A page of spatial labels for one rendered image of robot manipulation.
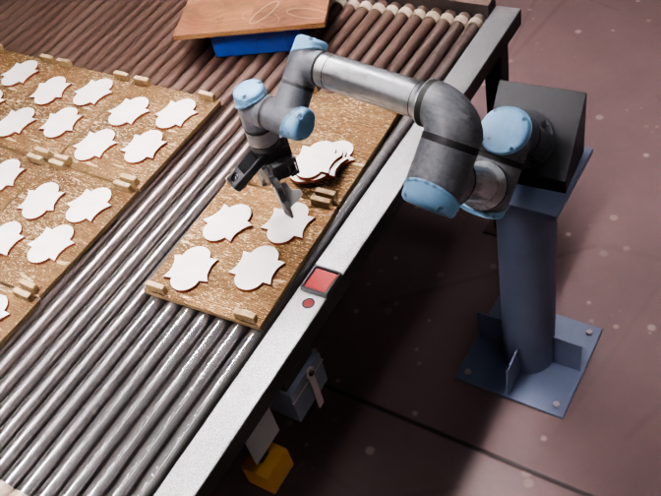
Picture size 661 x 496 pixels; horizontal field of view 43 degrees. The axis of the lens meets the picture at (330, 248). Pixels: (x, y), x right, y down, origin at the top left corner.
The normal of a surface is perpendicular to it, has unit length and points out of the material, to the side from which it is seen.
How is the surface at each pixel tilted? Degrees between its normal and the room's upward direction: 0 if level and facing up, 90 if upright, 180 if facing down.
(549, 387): 0
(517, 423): 0
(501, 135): 36
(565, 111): 43
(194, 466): 0
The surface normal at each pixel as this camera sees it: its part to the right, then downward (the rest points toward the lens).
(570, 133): -0.44, 0.01
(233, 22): -0.18, -0.66
